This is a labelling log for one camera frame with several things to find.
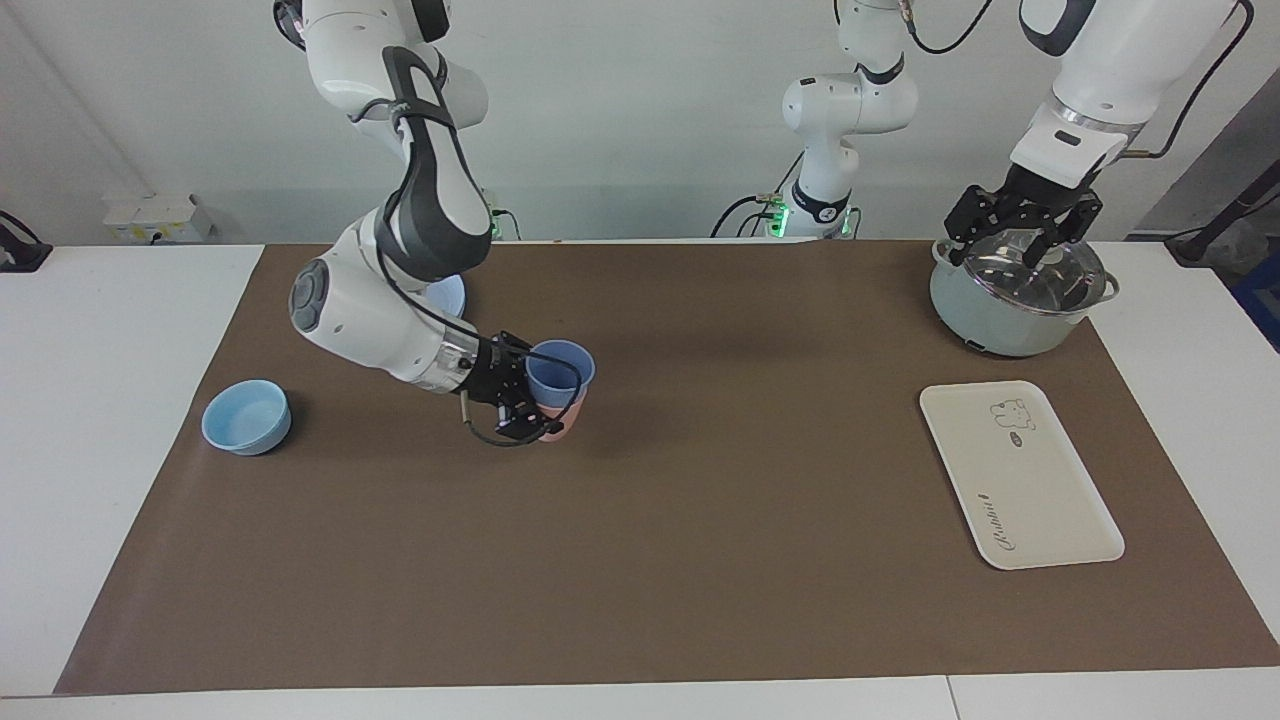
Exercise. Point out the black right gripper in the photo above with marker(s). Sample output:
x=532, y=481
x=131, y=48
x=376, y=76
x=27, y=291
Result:
x=495, y=375

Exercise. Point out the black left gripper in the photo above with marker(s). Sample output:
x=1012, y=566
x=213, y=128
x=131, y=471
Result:
x=1040, y=200

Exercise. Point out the periwinkle blue cup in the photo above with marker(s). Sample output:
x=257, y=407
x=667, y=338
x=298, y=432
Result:
x=555, y=382

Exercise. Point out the pink cup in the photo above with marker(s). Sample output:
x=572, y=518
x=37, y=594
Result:
x=572, y=420

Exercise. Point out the cream rabbit print tray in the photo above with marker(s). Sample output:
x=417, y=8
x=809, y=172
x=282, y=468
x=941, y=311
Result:
x=1030, y=480

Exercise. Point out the glass pot lid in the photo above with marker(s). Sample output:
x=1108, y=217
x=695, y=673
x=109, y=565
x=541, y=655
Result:
x=1030, y=285

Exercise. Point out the pale green cooking pot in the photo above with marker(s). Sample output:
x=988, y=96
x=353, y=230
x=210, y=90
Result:
x=990, y=320

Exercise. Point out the periwinkle blue plate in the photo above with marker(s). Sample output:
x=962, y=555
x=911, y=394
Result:
x=450, y=297

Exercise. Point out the black stand base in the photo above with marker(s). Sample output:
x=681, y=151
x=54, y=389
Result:
x=1195, y=245

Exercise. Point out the brown table mat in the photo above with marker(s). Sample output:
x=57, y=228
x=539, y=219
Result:
x=700, y=520

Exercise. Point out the blue box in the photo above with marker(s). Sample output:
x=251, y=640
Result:
x=1262, y=300

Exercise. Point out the light blue bowl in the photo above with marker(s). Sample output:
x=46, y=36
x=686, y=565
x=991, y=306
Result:
x=245, y=420

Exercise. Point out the white power strip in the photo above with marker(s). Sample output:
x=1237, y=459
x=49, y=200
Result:
x=150, y=215

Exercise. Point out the black table clamp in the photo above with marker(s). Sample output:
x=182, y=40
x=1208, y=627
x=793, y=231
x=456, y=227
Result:
x=20, y=255

